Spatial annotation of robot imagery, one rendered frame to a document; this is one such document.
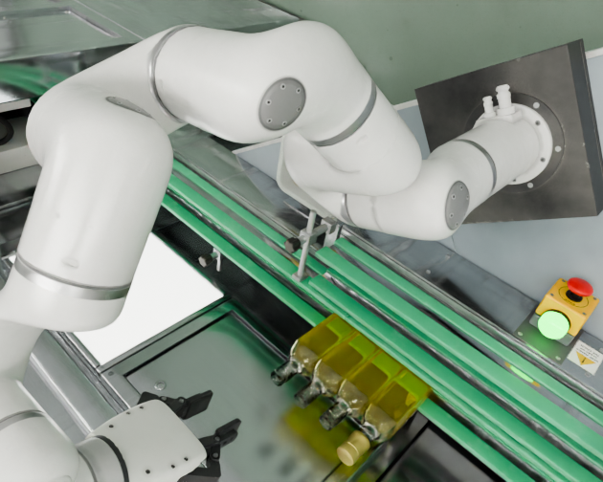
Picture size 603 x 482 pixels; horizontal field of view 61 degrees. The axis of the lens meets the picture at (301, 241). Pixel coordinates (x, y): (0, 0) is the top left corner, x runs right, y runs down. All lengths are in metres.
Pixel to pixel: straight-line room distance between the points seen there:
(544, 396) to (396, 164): 0.50
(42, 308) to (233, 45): 0.23
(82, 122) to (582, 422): 0.78
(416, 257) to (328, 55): 0.65
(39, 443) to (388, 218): 0.42
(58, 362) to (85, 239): 0.77
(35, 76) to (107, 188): 1.16
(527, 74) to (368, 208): 0.34
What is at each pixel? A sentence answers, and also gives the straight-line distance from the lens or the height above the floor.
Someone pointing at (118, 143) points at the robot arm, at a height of 1.44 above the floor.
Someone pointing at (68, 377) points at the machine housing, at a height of 1.36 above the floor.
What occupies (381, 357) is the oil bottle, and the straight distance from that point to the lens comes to 0.97.
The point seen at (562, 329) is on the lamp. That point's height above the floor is 0.85.
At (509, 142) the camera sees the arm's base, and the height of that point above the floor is 0.91.
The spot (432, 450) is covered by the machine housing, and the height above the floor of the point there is 0.93.
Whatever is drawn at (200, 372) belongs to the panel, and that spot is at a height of 1.17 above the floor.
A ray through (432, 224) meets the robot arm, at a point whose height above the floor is 1.12.
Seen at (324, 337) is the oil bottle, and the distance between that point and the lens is 0.98.
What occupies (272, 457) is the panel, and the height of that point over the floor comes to 1.19.
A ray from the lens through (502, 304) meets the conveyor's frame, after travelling 0.99.
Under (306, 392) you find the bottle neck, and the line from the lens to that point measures 0.91.
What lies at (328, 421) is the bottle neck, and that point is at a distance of 0.89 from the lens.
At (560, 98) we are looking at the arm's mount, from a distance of 0.84.
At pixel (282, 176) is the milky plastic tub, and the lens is 1.17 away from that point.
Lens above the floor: 1.60
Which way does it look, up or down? 40 degrees down
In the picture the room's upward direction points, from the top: 119 degrees counter-clockwise
